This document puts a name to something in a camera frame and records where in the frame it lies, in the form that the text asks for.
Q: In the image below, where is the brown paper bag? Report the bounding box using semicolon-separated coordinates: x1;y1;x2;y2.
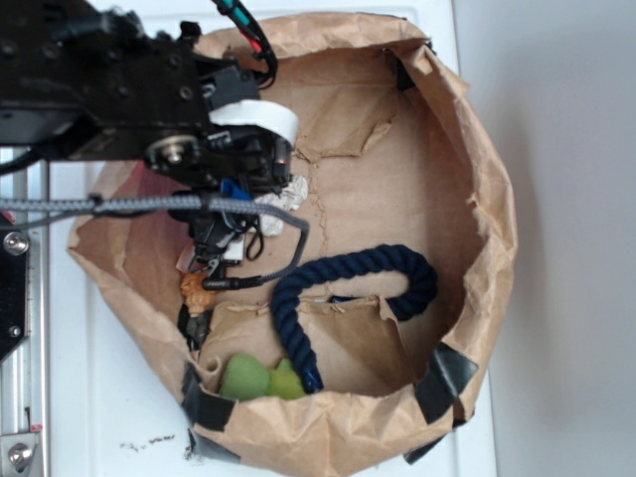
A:
69;12;518;476

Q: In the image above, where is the green plush toy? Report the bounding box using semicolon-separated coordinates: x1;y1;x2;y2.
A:
219;353;306;401

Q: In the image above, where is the white paper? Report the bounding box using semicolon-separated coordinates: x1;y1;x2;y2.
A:
255;175;309;238

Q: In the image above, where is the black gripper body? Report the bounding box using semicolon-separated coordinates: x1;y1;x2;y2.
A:
144;56;298;278

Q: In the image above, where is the black bracket plate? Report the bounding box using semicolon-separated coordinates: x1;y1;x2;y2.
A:
0;212;30;364

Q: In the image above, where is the aluminium frame rail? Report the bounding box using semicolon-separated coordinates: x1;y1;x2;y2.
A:
0;146;52;477

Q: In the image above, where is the navy blue rope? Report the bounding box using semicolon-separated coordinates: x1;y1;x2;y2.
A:
270;243;438;393

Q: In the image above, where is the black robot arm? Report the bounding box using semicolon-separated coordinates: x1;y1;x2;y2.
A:
1;1;309;290

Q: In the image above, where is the black red wire bundle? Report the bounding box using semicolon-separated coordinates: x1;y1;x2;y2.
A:
210;0;279;90

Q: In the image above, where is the grey braided cable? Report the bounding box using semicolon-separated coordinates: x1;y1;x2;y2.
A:
0;194;311;291

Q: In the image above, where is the orange conch seashell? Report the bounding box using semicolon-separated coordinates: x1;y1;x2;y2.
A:
176;243;216;316

